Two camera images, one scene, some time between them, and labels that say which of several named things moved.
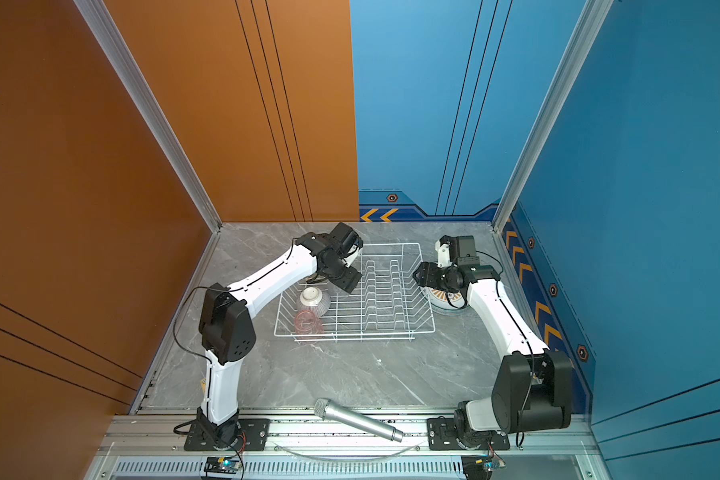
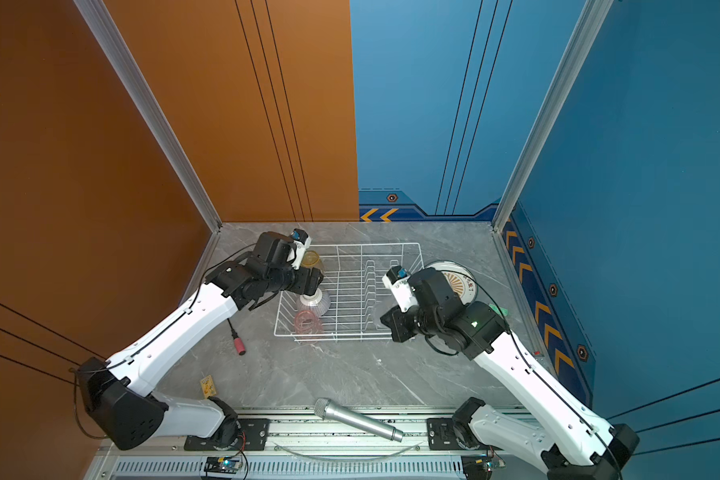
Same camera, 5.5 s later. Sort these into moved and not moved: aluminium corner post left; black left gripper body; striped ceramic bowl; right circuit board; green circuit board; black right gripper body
Moved: black left gripper body; black right gripper body
Not moved: striped ceramic bowl; right circuit board; aluminium corner post left; green circuit board
